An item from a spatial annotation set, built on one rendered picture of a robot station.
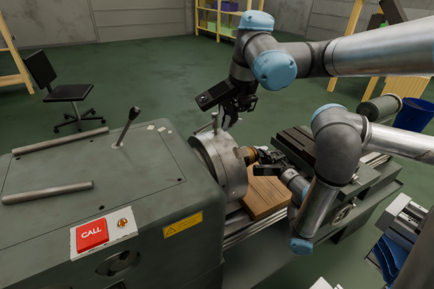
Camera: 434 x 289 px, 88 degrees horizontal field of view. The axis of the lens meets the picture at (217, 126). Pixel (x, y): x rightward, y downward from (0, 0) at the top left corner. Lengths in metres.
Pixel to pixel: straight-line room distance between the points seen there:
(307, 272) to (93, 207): 1.66
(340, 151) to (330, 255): 1.58
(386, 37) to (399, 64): 0.04
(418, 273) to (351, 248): 2.03
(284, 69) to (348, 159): 0.32
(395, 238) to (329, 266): 1.14
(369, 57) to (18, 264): 0.74
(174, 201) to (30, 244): 0.31
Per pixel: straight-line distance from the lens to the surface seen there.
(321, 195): 0.73
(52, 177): 0.81
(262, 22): 0.52
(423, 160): 0.88
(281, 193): 1.18
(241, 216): 1.08
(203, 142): 0.83
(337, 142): 0.66
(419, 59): 0.38
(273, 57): 0.44
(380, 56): 0.41
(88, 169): 0.78
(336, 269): 2.13
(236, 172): 0.83
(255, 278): 1.32
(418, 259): 0.25
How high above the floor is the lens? 1.74
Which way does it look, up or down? 33 degrees down
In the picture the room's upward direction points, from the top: 2 degrees clockwise
